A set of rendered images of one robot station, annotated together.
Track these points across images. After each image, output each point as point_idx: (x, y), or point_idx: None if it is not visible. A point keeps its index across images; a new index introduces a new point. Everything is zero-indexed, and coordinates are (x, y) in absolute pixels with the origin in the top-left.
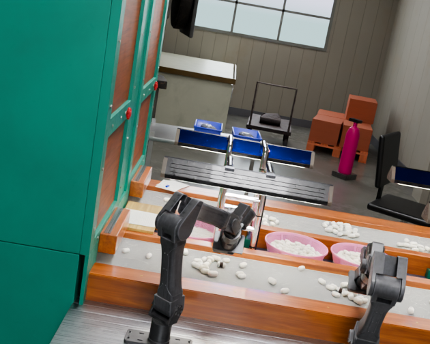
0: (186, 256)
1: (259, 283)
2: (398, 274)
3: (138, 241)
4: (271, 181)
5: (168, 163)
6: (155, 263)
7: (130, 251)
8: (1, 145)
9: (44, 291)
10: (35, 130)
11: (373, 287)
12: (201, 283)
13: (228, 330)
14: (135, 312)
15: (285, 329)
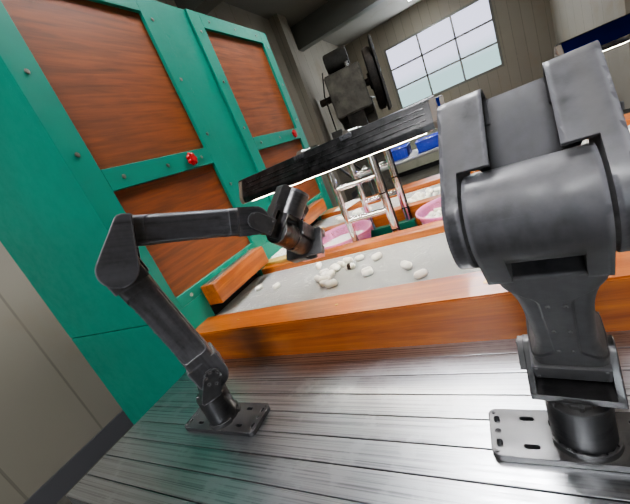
0: (319, 269)
1: (389, 274)
2: (567, 127)
3: (283, 271)
4: (348, 141)
5: (243, 186)
6: (279, 292)
7: (265, 286)
8: (49, 248)
9: (163, 365)
10: (50, 220)
11: (461, 233)
12: (299, 306)
13: (337, 363)
14: (239, 365)
15: (423, 338)
